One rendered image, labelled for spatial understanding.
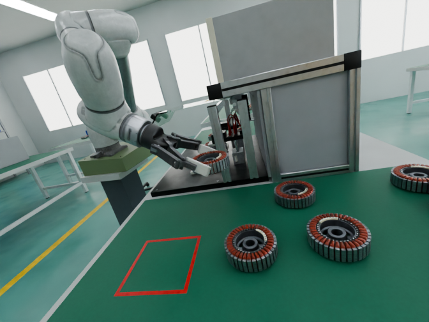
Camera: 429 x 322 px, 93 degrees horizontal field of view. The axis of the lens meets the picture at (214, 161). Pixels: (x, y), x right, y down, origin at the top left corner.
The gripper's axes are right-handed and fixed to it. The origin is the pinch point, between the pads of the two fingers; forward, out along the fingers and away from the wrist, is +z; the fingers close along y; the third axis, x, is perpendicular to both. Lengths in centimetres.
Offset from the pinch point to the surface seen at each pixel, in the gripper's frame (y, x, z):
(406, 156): -26, 18, 61
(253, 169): -15.7, -4.0, 14.7
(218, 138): -14.4, 2.3, -1.3
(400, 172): -8, 15, 50
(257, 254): 22.0, -3.5, 17.9
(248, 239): 16.8, -5.8, 16.3
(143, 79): -472, -88, -298
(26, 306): -4, -160, -85
